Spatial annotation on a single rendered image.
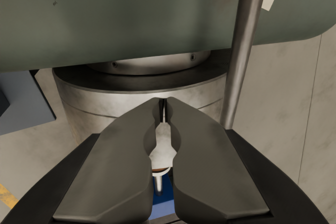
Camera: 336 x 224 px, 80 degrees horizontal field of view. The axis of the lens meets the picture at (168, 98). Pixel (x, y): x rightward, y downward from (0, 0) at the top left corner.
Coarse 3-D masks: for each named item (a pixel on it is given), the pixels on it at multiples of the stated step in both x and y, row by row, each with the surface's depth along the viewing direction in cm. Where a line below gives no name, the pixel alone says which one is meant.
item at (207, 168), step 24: (168, 120) 12; (192, 120) 10; (192, 144) 8; (216, 144) 8; (192, 168) 7; (216, 168) 7; (240, 168) 7; (192, 192) 6; (216, 192) 6; (240, 192) 6; (192, 216) 7; (216, 216) 6; (240, 216) 6
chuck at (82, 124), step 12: (60, 96) 30; (72, 108) 27; (204, 108) 26; (216, 108) 28; (72, 120) 29; (84, 120) 27; (96, 120) 26; (108, 120) 25; (216, 120) 29; (72, 132) 32; (84, 132) 28; (96, 132) 27; (156, 132) 26; (168, 132) 26; (156, 144) 26; (168, 144) 27; (156, 156) 27; (168, 156) 28; (156, 168) 29
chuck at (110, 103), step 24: (72, 72) 29; (96, 72) 28; (192, 72) 27; (216, 72) 27; (72, 96) 26; (96, 96) 24; (120, 96) 23; (144, 96) 23; (168, 96) 23; (192, 96) 25; (216, 96) 27
